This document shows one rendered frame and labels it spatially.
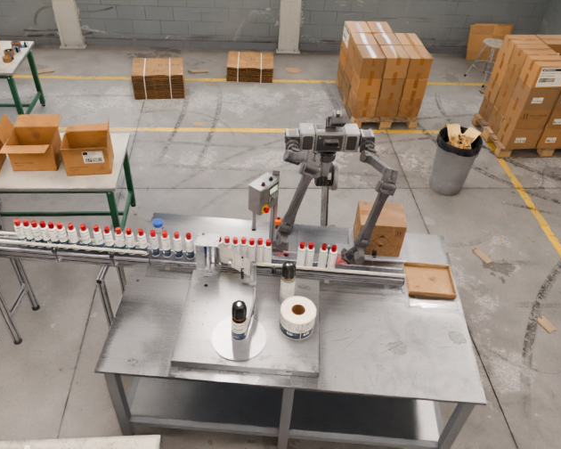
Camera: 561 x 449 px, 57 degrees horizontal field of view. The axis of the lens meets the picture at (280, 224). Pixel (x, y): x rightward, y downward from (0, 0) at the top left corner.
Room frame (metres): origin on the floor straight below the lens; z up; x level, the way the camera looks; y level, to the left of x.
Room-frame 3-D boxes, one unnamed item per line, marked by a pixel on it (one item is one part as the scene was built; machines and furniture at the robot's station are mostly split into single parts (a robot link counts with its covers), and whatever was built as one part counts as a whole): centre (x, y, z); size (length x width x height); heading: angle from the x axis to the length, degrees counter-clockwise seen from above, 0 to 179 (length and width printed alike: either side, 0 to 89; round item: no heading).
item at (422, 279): (2.33, -0.99, 0.85); 0.30 x 0.26 x 0.04; 89
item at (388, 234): (2.64, -0.67, 0.99); 0.30 x 0.24 x 0.27; 90
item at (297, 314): (1.87, -0.13, 0.95); 0.20 x 0.20 x 0.14
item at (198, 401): (2.15, -0.12, 0.40); 2.04 x 1.25 x 0.81; 89
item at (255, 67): (6.87, 0.58, 0.11); 0.65 x 0.54 x 0.22; 94
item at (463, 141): (4.58, -1.78, 0.50); 0.42 x 0.41 x 0.28; 97
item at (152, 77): (6.24, 1.71, 0.16); 0.65 x 0.54 x 0.32; 101
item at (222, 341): (1.75, 0.19, 0.89); 0.31 x 0.31 x 0.01
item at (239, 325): (1.75, 0.19, 1.04); 0.09 x 0.09 x 0.29
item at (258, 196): (2.43, 0.11, 1.38); 0.17 x 0.10 x 0.19; 144
